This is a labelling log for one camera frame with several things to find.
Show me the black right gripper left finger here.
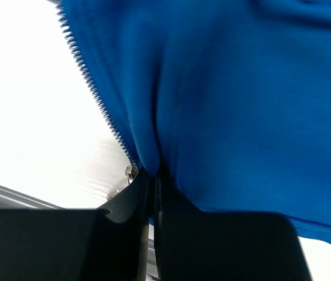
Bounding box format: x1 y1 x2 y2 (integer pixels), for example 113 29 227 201
0 170 152 280

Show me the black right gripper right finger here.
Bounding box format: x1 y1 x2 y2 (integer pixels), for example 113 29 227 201
153 169 311 281

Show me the blue zip jacket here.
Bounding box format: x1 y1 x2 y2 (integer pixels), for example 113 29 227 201
58 1 331 244

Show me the aluminium front rail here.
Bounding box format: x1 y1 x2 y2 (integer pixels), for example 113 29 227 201
0 186 62 209

